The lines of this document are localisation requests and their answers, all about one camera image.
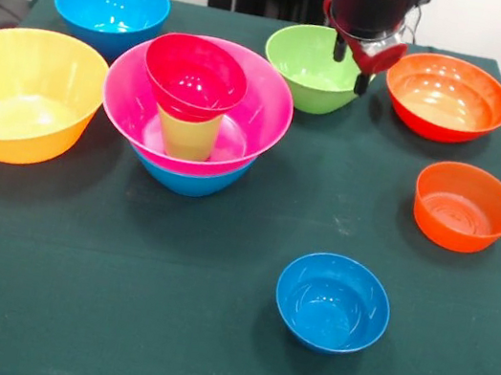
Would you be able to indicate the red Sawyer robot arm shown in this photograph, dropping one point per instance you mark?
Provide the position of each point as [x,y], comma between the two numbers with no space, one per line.
[370,4]

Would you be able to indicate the large orange plastic bowl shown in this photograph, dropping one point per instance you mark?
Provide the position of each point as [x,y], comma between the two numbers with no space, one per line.
[18,98]

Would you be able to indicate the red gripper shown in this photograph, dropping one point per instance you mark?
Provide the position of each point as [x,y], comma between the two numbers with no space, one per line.
[379,64]

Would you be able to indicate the small crimson red bowl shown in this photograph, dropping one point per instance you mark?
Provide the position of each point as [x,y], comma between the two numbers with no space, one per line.
[197,76]

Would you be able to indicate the light blue plastic bowl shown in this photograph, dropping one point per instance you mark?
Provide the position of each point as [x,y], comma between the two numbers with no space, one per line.
[110,2]
[189,179]

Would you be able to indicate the small red-orange plastic bowl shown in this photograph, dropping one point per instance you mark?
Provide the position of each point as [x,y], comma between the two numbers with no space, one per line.
[465,211]

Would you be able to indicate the wide red-orange plastic bowl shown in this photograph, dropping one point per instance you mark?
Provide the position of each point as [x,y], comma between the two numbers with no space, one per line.
[446,96]

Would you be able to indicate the small dark blue bowl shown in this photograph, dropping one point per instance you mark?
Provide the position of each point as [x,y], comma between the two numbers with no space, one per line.
[332,304]

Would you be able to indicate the lime green plastic cup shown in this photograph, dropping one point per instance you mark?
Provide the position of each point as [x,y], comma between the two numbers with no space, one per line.
[189,138]

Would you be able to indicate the large pink plastic bowl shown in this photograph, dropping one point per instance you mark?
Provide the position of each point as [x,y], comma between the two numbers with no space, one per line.
[125,97]

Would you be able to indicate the lime green plastic bowl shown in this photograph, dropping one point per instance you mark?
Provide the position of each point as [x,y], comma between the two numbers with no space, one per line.
[309,72]

